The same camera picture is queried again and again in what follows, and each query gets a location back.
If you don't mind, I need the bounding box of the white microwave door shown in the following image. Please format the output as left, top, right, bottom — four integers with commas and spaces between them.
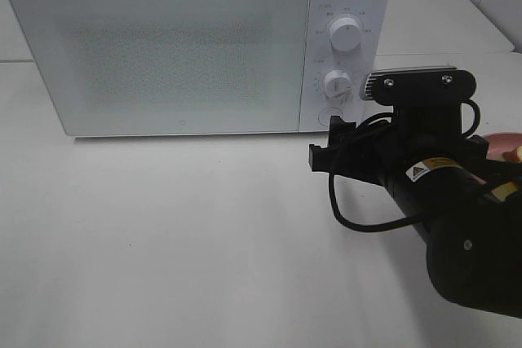
10, 0, 308, 137

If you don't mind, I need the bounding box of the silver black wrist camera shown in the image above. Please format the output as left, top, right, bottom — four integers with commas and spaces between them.
360, 65, 476, 108

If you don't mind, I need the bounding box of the round white door button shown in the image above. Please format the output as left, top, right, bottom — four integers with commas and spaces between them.
318, 108, 343, 127

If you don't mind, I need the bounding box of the lower white timer knob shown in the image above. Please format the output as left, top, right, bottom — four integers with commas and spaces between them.
323, 70, 352, 99

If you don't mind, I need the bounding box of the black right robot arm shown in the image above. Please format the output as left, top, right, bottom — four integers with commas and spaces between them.
309, 105, 521, 317

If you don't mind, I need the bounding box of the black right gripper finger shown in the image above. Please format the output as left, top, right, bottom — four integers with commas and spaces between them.
308, 116, 355, 172

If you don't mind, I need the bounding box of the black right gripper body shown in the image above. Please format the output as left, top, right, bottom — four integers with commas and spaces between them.
350, 104, 490, 186

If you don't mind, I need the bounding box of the toast sandwich with filling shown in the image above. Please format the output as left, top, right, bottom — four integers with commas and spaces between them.
502, 146, 522, 164

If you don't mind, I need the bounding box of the pink round plate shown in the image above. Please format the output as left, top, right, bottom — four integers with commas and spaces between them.
483, 132, 522, 161

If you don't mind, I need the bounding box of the upper white power knob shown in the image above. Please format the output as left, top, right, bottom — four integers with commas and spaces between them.
330, 16, 361, 52

